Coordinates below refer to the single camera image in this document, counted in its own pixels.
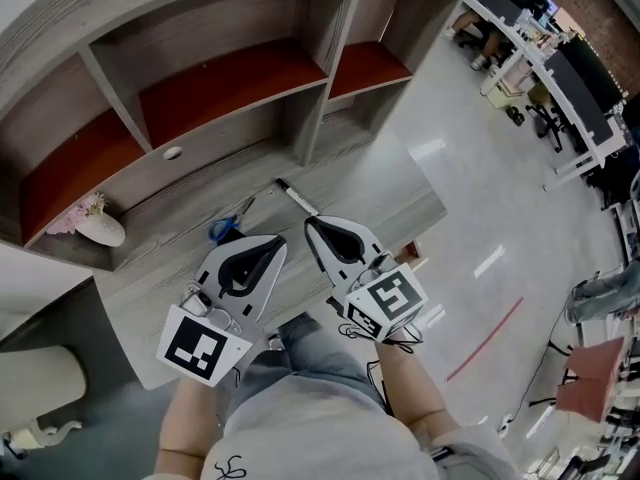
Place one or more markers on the person's left forearm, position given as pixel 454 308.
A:
pixel 190 418

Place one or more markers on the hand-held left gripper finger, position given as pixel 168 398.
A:
pixel 212 268
pixel 267 288

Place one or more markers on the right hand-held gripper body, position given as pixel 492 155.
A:
pixel 390 298

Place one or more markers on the red stool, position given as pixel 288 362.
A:
pixel 590 378

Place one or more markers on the gray wooden desk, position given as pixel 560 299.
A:
pixel 350 178

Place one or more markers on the cream chair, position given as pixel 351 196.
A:
pixel 35 388

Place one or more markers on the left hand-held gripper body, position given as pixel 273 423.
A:
pixel 200 348

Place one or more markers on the small black floor object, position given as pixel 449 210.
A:
pixel 515 116

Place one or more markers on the white black-tipped pen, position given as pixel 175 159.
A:
pixel 297 197

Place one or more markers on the person's blue jeans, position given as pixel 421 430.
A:
pixel 310 353

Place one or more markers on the person's shoe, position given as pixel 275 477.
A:
pixel 275 343

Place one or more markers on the person's right forearm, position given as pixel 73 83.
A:
pixel 410 388

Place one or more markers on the person's gray shirt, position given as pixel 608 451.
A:
pixel 325 433

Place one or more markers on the pale yellow box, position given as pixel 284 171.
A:
pixel 507 95

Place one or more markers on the gray wooden shelf unit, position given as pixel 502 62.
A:
pixel 215 43

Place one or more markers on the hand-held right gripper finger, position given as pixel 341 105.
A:
pixel 330 268
pixel 370 240

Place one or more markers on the blue-handled scissors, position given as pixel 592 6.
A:
pixel 225 228

